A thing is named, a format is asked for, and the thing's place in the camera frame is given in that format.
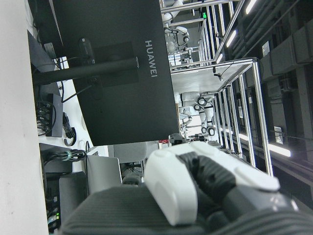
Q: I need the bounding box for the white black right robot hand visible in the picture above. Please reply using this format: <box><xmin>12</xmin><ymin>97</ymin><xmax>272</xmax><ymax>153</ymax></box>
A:
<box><xmin>60</xmin><ymin>141</ymin><xmax>313</xmax><ymax>235</ymax></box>

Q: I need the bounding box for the silver laptop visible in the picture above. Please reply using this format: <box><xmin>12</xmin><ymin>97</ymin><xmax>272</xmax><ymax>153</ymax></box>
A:
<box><xmin>86</xmin><ymin>155</ymin><xmax>123</xmax><ymax>197</ymax></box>

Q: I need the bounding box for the white humanoid robot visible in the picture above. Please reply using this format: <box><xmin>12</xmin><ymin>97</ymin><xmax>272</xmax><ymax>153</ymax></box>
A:
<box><xmin>179</xmin><ymin>91</ymin><xmax>216</xmax><ymax>137</ymax></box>
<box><xmin>161</xmin><ymin>0</ymin><xmax>194</xmax><ymax>54</ymax></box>

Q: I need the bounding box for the grey computer tower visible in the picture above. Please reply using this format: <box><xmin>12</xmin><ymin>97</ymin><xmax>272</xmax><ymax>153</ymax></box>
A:
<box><xmin>58</xmin><ymin>172</ymin><xmax>89</xmax><ymax>222</ymax></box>

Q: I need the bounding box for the long ceiling light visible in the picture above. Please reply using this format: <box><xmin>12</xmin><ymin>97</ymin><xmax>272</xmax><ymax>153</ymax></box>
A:
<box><xmin>245</xmin><ymin>0</ymin><xmax>258</xmax><ymax>15</ymax></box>
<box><xmin>225</xmin><ymin>29</ymin><xmax>237</xmax><ymax>49</ymax></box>
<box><xmin>267</xmin><ymin>142</ymin><xmax>292</xmax><ymax>158</ymax></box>

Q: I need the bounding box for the black Huawei monitor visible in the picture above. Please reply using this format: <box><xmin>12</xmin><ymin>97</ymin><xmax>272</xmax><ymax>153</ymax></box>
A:
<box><xmin>26</xmin><ymin>0</ymin><xmax>180</xmax><ymax>147</ymax></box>

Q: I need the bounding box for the black hub box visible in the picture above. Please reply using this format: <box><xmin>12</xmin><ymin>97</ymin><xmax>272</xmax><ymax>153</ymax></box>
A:
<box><xmin>36</xmin><ymin>93</ymin><xmax>65</xmax><ymax>138</ymax></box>

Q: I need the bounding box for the black cable bundle green tie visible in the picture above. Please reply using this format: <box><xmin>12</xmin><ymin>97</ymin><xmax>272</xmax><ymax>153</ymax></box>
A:
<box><xmin>44</xmin><ymin>149</ymin><xmax>88</xmax><ymax>164</ymax></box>

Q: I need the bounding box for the aluminium frame rack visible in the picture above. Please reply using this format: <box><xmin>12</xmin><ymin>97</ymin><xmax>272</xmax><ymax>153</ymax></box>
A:
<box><xmin>170</xmin><ymin>57</ymin><xmax>274</xmax><ymax>177</ymax></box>

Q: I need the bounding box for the black strap loop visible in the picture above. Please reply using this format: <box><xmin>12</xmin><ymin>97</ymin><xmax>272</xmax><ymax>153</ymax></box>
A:
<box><xmin>62</xmin><ymin>112</ymin><xmax>77</xmax><ymax>147</ymax></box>

